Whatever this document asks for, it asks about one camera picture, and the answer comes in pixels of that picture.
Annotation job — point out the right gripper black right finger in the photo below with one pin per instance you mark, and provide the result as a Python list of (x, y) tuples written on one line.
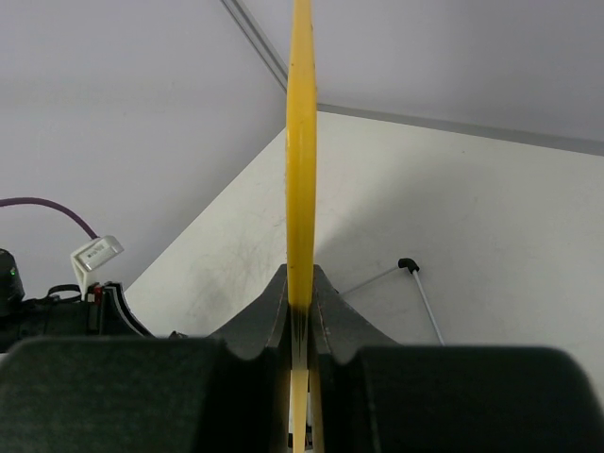
[(371, 394)]

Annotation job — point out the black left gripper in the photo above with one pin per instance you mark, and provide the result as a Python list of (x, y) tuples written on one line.
[(64, 312)]

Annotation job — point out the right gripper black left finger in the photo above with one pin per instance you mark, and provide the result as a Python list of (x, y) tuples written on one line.
[(224, 392)]

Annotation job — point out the yellow framed whiteboard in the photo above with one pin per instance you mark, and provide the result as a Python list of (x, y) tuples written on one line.
[(301, 158)]

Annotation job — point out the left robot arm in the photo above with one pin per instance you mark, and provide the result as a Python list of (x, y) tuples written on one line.
[(10, 273)]

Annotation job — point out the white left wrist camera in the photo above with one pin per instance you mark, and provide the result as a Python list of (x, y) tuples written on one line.
[(90, 257)]

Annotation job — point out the whiteboard wire stand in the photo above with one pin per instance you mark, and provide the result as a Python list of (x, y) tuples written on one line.
[(394, 300)]

